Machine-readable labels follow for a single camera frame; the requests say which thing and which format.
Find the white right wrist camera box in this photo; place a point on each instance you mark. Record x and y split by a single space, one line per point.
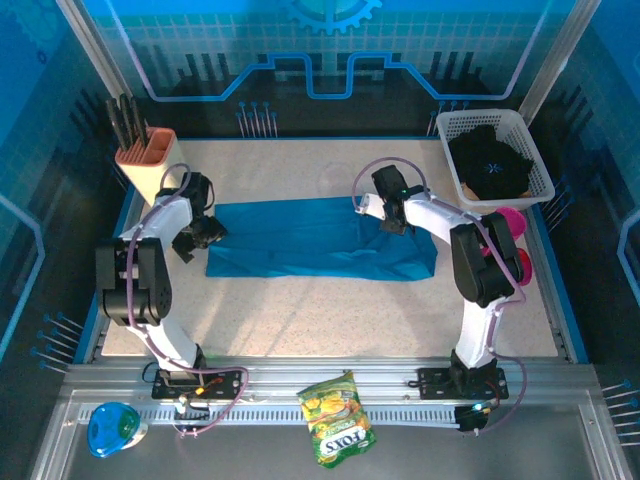
370 205

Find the aluminium frame post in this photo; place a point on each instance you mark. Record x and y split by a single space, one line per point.
560 55
95 50

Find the black t-shirt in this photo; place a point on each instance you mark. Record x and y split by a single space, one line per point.
492 162

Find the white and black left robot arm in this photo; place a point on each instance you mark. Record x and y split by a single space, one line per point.
170 215

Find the blue plastic tape dispenser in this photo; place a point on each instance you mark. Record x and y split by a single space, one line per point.
112 430

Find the aluminium frame rail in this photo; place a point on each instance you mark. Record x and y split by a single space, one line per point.
300 362

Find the pink plastic cup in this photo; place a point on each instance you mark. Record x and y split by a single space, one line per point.
515 220
486 248

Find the beige knife block orange rim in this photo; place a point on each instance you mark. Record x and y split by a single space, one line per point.
145 170

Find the green yellow snack bag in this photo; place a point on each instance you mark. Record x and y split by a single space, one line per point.
335 420

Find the white perforated plastic basket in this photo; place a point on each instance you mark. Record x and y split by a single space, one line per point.
525 127

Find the small black controller board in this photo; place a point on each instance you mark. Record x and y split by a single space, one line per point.
192 412
470 420

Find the red plastic cup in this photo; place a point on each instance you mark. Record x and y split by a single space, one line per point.
524 265

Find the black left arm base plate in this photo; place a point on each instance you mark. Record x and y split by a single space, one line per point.
225 385

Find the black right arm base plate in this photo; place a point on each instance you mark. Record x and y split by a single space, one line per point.
435 382

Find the blue t-shirt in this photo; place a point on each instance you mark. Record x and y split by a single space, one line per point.
300 240

